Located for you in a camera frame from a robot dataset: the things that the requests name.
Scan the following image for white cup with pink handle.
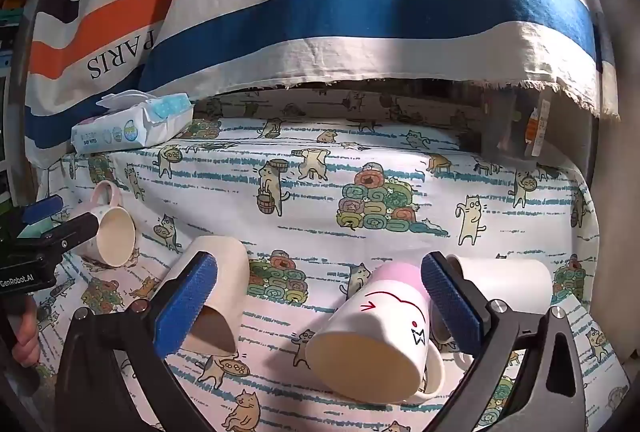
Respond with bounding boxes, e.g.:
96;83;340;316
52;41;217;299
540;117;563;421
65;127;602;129
70;180;137;269

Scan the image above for cat printed cloth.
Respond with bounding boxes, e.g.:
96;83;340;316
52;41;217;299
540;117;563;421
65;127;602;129
37;89;632;432

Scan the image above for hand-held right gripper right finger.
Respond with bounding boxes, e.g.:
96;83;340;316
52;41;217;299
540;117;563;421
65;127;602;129
420;252;584;432

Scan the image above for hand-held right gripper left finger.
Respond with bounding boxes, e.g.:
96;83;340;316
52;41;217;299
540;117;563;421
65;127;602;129
54;251;219;432

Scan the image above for beige cup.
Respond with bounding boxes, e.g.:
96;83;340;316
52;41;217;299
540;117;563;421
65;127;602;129
150;236;250;357

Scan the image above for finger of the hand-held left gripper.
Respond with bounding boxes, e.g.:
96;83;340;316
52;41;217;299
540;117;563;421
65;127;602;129
20;195;64;225
29;215;101;263

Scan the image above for white pink cup with face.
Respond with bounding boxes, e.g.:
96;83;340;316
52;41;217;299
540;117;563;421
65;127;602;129
305;261;446;405

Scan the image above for person's left hand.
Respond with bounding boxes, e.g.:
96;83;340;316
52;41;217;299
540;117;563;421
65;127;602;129
11;296;41;368

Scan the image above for striped blanket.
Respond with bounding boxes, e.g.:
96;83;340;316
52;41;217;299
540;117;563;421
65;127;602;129
22;0;621;167

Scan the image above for clear plastic box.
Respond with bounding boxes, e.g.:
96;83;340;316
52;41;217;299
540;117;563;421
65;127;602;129
479;80;557;163

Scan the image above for wet wipes pack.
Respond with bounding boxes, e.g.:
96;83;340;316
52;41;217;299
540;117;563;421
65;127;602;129
70;90;196;156

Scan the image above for plain white cup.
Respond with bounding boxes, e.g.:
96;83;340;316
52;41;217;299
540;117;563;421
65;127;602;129
430;255;554;370

